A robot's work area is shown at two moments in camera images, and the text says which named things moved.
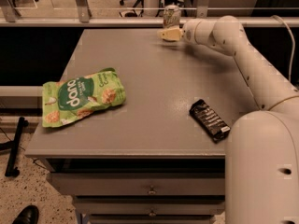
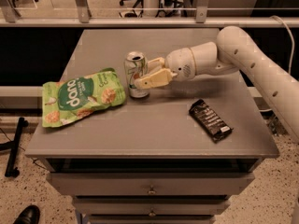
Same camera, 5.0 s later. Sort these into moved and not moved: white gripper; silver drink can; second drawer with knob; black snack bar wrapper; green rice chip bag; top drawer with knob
Moved: white gripper; silver drink can
Not moved: top drawer with knob; second drawer with knob; black snack bar wrapper; green rice chip bag
